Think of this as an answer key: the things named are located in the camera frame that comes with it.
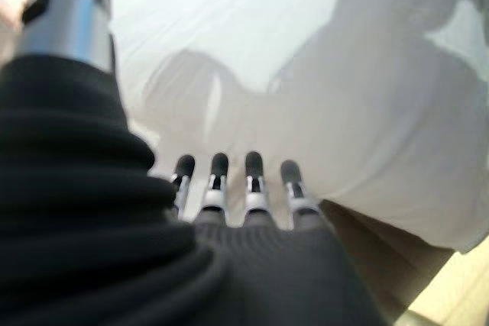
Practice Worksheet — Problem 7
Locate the white duvet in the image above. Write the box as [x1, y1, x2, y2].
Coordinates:
[108, 0, 489, 257]

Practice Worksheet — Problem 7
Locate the brown upholstered bed frame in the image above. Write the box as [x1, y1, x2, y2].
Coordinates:
[319, 199, 456, 321]

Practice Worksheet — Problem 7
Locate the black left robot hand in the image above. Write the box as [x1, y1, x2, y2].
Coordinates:
[0, 0, 383, 326]

